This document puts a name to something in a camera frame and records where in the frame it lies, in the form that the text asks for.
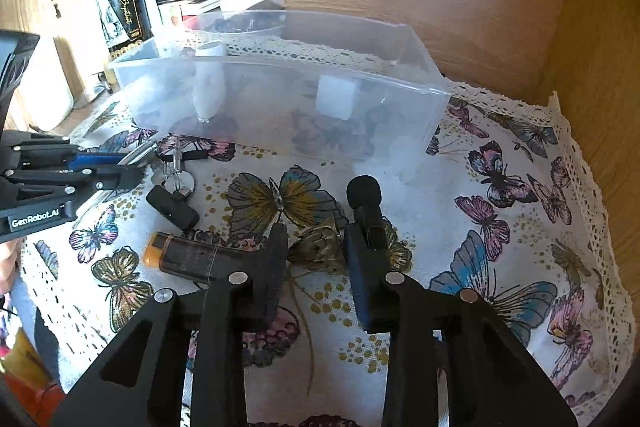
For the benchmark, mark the white cube box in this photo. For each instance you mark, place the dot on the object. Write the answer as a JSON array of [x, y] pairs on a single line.
[[337, 98]]

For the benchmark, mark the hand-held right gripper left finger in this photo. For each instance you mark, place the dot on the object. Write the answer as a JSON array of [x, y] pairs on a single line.
[[274, 279]]

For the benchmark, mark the gold foil wrapped candy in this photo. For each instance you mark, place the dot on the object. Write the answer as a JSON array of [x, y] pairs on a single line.
[[320, 244]]

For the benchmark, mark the white container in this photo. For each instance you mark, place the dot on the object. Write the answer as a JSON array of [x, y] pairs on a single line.
[[42, 82]]

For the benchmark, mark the butterfly print lace tablecloth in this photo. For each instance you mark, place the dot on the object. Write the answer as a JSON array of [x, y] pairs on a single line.
[[450, 257]]

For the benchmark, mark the brown tube with orange cap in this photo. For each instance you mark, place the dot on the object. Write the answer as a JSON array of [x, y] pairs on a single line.
[[192, 257]]

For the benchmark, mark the white plastic bottle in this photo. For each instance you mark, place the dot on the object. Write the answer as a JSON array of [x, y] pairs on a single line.
[[209, 82]]

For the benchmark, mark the silver metal tube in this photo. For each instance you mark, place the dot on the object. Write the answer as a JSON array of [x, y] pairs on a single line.
[[140, 153]]

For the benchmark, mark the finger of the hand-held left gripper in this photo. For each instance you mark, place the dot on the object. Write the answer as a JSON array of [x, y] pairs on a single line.
[[97, 161], [107, 179]]

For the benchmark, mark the black foam-tipped microphone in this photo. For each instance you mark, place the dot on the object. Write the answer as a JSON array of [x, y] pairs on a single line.
[[363, 199]]

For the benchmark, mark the black car key fob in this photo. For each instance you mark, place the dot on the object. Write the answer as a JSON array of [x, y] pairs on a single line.
[[172, 207]]

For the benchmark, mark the clear plastic storage bin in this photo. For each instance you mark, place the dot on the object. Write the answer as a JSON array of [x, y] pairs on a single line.
[[280, 107]]

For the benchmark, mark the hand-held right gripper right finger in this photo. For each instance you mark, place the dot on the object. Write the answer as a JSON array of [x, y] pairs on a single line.
[[360, 289]]

